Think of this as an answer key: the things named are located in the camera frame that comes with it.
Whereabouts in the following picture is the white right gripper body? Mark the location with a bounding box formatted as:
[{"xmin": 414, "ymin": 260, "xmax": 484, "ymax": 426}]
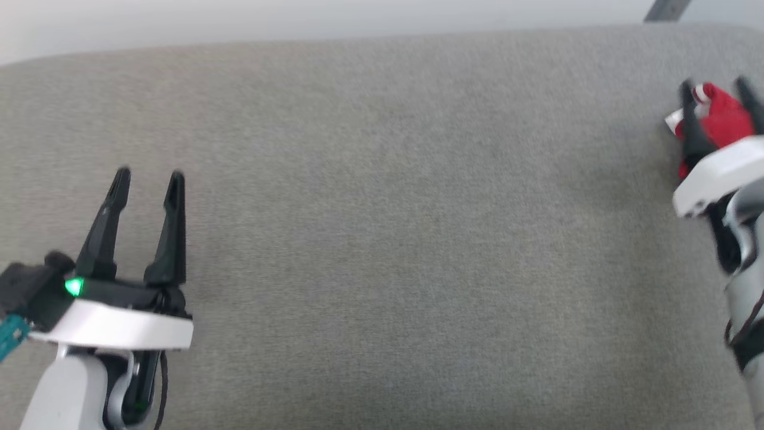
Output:
[{"xmin": 673, "ymin": 136, "xmax": 764, "ymax": 219}]

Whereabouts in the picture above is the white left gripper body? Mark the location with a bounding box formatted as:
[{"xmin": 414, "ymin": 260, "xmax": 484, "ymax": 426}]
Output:
[{"xmin": 30, "ymin": 278, "xmax": 193, "ymax": 350}]

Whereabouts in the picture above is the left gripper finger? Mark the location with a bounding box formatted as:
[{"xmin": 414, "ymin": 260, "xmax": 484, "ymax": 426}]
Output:
[
  {"xmin": 144, "ymin": 170, "xmax": 187, "ymax": 286},
  {"xmin": 76, "ymin": 167, "xmax": 132, "ymax": 281}
]

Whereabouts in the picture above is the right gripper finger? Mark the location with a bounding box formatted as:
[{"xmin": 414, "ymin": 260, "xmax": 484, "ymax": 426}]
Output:
[
  {"xmin": 679, "ymin": 79, "xmax": 720, "ymax": 171},
  {"xmin": 734, "ymin": 76, "xmax": 764, "ymax": 135}
]

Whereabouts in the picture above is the red and white shirt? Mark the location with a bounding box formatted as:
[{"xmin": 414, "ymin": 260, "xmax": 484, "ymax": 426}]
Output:
[{"xmin": 664, "ymin": 82, "xmax": 756, "ymax": 180}]

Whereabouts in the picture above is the grey metal pole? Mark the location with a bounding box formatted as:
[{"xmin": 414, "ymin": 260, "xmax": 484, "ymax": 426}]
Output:
[{"xmin": 645, "ymin": 0, "xmax": 693, "ymax": 23}]

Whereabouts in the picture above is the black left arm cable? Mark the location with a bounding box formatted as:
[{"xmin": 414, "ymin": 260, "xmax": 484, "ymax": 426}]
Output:
[{"xmin": 152, "ymin": 349, "xmax": 171, "ymax": 430}]

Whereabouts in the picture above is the teal left camera connector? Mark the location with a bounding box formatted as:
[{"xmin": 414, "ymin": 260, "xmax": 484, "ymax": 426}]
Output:
[{"xmin": 0, "ymin": 315, "xmax": 32, "ymax": 364}]

